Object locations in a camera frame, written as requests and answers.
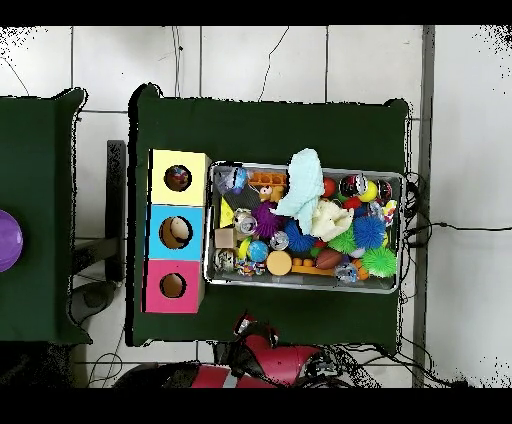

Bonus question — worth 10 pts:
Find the printed silver drink can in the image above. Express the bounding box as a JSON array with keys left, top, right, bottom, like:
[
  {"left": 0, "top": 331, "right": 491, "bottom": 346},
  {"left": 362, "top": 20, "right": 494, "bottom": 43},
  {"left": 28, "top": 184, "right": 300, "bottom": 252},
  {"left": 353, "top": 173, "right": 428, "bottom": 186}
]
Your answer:
[{"left": 232, "top": 208, "right": 258, "bottom": 236}]

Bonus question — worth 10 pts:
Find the crushed bottle with blue label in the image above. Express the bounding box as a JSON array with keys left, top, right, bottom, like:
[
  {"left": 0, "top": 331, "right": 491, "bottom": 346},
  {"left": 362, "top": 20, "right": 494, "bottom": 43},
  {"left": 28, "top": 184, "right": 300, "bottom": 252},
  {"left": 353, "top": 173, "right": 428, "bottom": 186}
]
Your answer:
[{"left": 213, "top": 164, "right": 249, "bottom": 196}]

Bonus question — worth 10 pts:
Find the blue spiky rubber ball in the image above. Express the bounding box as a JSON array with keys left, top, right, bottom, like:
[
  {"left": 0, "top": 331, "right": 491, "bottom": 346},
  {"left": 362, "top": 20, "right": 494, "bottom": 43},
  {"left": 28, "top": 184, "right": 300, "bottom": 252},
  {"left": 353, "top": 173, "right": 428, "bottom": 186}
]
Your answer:
[
  {"left": 284, "top": 219, "right": 319, "bottom": 254},
  {"left": 353, "top": 215, "right": 387, "bottom": 250}
]

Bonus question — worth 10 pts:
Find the mint green waffle cloth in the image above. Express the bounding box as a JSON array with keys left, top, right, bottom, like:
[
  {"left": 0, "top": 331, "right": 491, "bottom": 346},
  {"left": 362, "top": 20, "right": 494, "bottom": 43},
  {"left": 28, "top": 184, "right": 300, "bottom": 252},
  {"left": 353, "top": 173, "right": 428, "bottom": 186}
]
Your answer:
[{"left": 271, "top": 147, "right": 326, "bottom": 236}]

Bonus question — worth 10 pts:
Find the wooden box with three holes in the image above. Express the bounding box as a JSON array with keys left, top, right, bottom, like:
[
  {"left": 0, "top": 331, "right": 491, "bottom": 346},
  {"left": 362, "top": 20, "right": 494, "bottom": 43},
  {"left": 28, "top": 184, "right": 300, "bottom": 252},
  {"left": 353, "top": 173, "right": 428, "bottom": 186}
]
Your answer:
[{"left": 142, "top": 148, "right": 212, "bottom": 315}]

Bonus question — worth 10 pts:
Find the tan foam disc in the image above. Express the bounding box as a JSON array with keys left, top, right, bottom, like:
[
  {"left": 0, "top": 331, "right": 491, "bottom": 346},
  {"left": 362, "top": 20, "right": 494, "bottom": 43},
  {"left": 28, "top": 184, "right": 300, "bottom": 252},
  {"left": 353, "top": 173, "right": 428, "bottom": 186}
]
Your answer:
[{"left": 265, "top": 250, "right": 293, "bottom": 277}]

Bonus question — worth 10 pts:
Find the blue globe print ball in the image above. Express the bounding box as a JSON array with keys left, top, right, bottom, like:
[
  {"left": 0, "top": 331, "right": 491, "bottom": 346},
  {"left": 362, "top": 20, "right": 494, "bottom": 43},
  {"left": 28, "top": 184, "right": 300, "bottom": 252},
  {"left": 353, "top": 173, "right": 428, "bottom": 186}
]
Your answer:
[{"left": 246, "top": 239, "right": 270, "bottom": 264}]

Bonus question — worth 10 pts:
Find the purple spiky monster toy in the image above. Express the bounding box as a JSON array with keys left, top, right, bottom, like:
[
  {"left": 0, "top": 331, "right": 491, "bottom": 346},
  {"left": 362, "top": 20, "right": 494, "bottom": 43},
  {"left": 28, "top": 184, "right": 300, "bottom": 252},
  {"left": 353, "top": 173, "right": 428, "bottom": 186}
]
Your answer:
[{"left": 251, "top": 200, "right": 287, "bottom": 240}]

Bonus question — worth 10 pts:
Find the tan round object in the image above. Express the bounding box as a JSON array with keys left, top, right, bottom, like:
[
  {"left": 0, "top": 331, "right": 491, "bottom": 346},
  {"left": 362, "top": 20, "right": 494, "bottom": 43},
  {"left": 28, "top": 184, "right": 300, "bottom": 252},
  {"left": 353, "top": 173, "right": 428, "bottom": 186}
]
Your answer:
[{"left": 168, "top": 217, "right": 190, "bottom": 241}]

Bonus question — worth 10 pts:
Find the cream waffle cloth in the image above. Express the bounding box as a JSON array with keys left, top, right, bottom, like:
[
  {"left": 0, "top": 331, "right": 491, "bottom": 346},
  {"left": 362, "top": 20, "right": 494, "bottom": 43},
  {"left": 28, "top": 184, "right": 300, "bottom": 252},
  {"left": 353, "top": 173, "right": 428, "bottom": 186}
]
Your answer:
[{"left": 310, "top": 198, "right": 356, "bottom": 243}]

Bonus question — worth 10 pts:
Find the dark green tablecloth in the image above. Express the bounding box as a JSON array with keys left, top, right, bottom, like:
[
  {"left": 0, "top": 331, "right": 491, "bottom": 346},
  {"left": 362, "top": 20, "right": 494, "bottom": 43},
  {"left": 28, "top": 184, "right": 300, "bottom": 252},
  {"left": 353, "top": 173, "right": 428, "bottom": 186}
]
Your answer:
[
  {"left": 125, "top": 83, "right": 411, "bottom": 348},
  {"left": 0, "top": 87, "right": 93, "bottom": 347}
]

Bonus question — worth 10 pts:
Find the purple plastic bowl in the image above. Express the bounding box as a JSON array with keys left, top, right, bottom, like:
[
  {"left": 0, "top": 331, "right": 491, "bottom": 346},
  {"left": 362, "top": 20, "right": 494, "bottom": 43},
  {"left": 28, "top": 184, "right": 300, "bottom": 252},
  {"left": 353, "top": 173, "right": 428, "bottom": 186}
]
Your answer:
[{"left": 0, "top": 208, "right": 24, "bottom": 274}]

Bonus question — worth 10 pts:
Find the shallow wire mesh bin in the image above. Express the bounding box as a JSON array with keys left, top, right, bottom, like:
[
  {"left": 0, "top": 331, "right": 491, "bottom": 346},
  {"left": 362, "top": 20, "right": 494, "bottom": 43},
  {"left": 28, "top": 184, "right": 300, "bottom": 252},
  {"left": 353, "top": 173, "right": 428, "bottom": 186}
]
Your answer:
[{"left": 201, "top": 160, "right": 405, "bottom": 295}]

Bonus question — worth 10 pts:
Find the long black cable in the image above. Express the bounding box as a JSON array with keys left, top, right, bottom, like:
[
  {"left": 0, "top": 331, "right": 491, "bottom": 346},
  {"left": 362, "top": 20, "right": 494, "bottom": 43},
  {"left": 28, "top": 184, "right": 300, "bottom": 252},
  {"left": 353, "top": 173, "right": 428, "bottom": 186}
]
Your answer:
[{"left": 405, "top": 221, "right": 512, "bottom": 241}]

